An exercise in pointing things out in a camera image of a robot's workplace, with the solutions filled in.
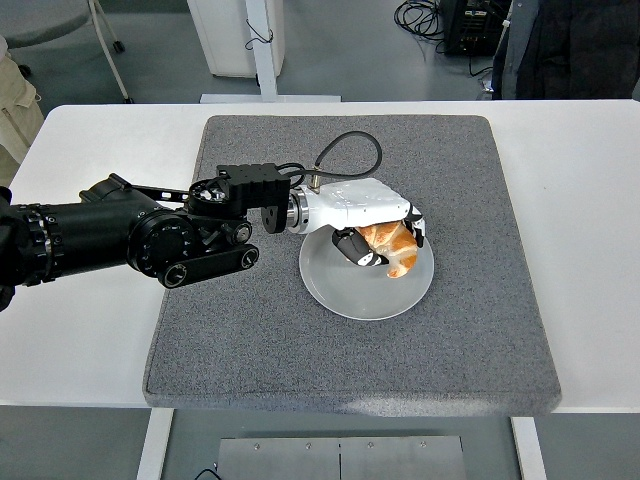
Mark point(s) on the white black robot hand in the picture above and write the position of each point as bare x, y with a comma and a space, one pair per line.
355, 205

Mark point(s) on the golden croissant bread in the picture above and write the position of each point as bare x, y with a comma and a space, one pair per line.
397, 245

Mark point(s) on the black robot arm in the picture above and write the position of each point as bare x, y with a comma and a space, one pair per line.
100, 235

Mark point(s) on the pale grey round plate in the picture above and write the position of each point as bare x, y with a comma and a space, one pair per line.
360, 295

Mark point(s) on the grey metal plate with screws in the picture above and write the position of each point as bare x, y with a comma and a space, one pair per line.
340, 459

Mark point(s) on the grey felt mat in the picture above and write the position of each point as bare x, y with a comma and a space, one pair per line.
350, 360

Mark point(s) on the white cabinet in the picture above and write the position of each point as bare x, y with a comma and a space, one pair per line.
225, 40

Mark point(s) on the black equipment box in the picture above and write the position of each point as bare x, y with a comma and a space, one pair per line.
470, 27

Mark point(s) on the person in dark clothing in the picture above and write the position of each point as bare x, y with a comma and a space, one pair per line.
570, 50

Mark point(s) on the white table leg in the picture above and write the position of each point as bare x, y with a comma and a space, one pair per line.
154, 445
529, 450

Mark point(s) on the person in beige clothing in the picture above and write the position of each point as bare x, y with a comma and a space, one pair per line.
15, 110

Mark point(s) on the grey office chair on castors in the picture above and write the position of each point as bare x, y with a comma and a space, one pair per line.
45, 20

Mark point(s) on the white post with flat base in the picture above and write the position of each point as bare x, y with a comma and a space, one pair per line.
266, 75

